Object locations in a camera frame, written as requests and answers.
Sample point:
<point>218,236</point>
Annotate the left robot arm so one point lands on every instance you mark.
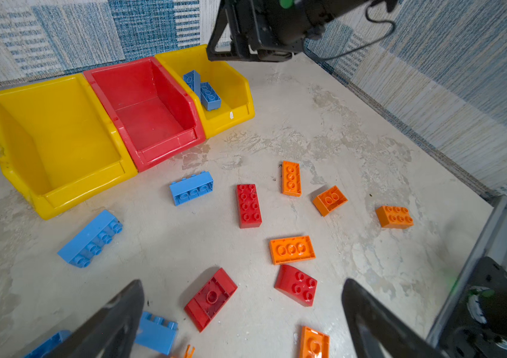
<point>489,309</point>

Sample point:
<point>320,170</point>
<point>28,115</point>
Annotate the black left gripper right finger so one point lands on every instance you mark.
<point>375,330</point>

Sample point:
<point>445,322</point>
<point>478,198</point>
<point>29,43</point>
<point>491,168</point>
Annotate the left yellow plastic bin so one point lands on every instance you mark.
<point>58,145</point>

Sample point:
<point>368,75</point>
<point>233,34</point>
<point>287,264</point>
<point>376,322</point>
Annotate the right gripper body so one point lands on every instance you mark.
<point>259,31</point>

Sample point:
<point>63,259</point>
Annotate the blue lego brick small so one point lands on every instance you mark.
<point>156,333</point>

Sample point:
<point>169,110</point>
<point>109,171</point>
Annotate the right yellow plastic bin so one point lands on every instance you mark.
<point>233,88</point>

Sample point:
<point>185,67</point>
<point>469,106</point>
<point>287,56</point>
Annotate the orange lego lattice piece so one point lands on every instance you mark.
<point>189,352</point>

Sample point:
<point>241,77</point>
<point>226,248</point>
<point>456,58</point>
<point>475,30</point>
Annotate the orange lego brick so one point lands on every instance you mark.
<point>291,250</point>
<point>330,200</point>
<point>313,344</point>
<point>394,217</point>
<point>291,179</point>

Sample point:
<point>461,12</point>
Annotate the red curved lego brick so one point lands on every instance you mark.
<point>210,299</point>

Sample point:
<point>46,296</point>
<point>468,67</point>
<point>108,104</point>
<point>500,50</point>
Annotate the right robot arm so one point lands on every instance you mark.
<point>323,12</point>

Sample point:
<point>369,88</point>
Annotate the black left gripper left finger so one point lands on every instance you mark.
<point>111,331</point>

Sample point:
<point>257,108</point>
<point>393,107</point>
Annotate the yellow plastic bin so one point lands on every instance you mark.
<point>233,88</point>
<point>58,145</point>

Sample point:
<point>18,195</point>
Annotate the red plastic bin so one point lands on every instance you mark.
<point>155,117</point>

